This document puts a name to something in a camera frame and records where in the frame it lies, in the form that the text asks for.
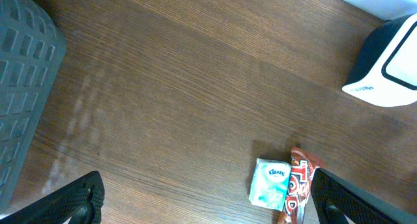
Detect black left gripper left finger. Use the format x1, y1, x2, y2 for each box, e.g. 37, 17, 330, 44
1, 171, 105, 224

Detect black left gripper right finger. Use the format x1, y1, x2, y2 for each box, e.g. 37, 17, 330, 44
311, 169, 416, 223

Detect red snack packet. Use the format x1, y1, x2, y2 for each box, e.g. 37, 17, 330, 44
278, 147, 325, 224

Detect small teal tissue pack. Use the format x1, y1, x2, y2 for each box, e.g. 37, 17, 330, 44
249, 158, 291, 211

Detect grey plastic mesh basket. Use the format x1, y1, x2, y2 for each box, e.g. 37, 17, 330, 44
1, 0, 66, 212

